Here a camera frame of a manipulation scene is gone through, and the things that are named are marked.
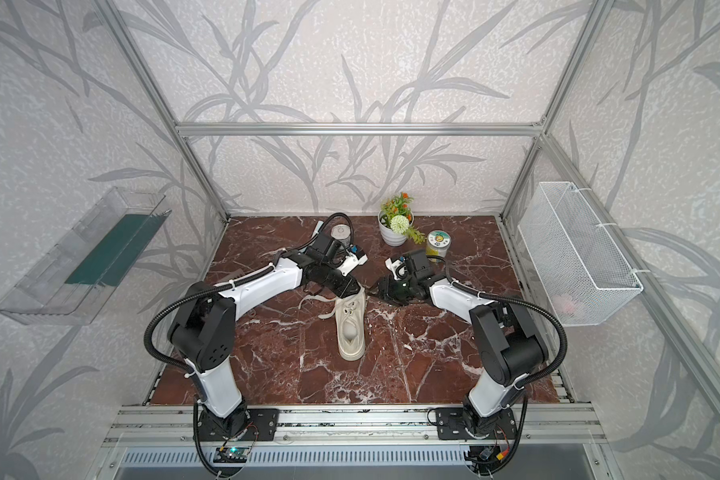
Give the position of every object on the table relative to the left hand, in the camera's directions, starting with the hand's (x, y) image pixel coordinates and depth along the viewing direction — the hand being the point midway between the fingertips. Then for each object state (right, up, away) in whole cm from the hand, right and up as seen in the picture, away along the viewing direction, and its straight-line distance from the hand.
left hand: (362, 280), depth 89 cm
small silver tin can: (-9, +15, +19) cm, 26 cm away
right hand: (+3, -2, 0) cm, 4 cm away
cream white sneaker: (-3, -9, -3) cm, 10 cm away
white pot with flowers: (+11, +18, +10) cm, 24 cm away
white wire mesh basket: (+48, +5, -28) cm, 56 cm away
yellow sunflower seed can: (+25, +11, +13) cm, 30 cm away
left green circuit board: (-30, -39, -18) cm, 53 cm away
